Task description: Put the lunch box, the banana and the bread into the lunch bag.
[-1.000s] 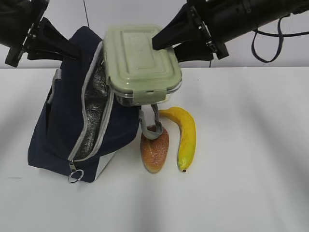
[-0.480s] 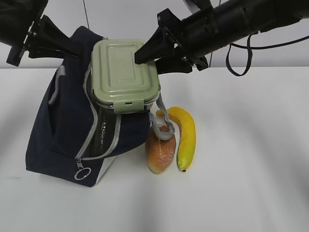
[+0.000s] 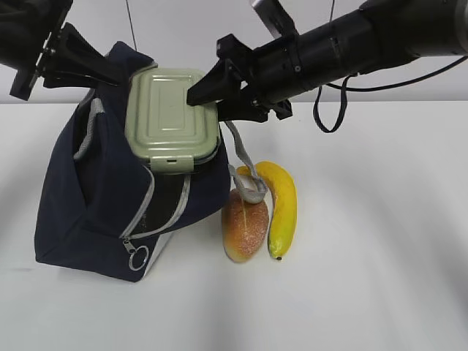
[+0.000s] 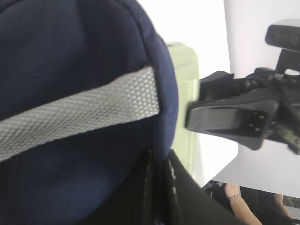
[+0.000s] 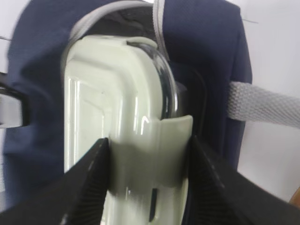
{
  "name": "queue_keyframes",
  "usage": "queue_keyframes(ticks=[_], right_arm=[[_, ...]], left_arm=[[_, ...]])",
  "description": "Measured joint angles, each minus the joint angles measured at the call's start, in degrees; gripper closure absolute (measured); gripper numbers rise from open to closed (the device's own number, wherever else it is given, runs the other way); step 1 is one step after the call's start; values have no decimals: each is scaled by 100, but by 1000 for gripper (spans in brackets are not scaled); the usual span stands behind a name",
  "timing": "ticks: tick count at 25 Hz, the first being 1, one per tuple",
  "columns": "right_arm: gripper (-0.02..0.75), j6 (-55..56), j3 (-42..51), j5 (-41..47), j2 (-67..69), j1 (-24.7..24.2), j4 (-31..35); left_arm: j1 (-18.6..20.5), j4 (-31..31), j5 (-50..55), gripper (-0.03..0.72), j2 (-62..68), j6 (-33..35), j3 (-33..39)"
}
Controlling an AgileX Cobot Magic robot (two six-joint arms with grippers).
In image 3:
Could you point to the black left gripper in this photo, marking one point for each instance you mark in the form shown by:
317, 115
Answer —
73, 61

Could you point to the yellow banana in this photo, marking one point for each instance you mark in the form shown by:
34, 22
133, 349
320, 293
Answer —
269, 176

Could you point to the navy insulated lunch bag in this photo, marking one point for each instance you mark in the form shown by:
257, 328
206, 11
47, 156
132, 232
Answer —
101, 209

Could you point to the green lid glass container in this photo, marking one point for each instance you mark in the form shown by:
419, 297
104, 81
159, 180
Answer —
162, 130

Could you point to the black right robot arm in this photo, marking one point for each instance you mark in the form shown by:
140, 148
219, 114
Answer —
380, 35

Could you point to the brown bread loaf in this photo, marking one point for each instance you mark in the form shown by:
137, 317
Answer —
244, 227

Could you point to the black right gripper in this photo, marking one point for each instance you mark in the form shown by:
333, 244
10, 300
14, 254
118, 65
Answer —
250, 82

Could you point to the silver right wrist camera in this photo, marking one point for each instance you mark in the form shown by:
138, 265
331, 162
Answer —
275, 18

